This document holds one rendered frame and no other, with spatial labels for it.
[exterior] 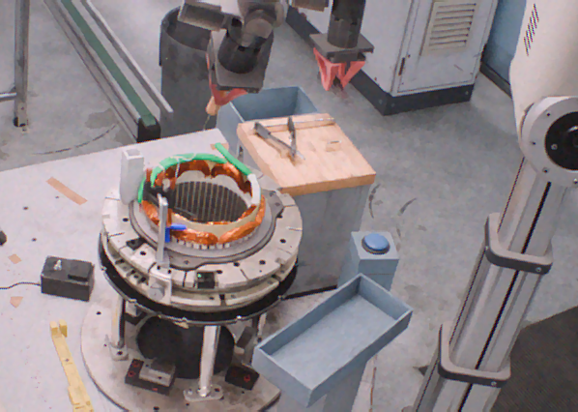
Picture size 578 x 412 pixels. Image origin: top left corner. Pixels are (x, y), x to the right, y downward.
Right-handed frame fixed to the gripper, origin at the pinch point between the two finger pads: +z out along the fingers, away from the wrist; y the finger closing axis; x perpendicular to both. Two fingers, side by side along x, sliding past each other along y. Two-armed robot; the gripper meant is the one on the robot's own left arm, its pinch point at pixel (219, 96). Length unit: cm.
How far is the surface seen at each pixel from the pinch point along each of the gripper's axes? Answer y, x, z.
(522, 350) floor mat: -9, 134, 130
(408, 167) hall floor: -101, 129, 168
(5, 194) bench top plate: -23, -28, 69
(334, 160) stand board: -8.0, 29.5, 27.0
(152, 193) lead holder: 12.3, -9.4, 7.7
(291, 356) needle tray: 33.7, 11.6, 17.0
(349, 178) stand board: -3.1, 30.8, 25.2
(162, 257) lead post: 18.6, -6.7, 15.2
